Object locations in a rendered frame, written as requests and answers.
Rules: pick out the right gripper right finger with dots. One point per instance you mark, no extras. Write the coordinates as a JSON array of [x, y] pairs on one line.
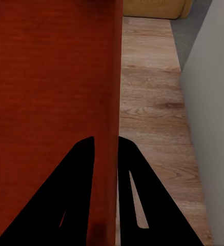
[[167, 225]]

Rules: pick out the storage box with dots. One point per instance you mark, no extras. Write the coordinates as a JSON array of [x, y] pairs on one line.
[[60, 64]]

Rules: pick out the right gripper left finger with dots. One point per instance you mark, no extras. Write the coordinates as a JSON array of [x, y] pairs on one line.
[[57, 215]]

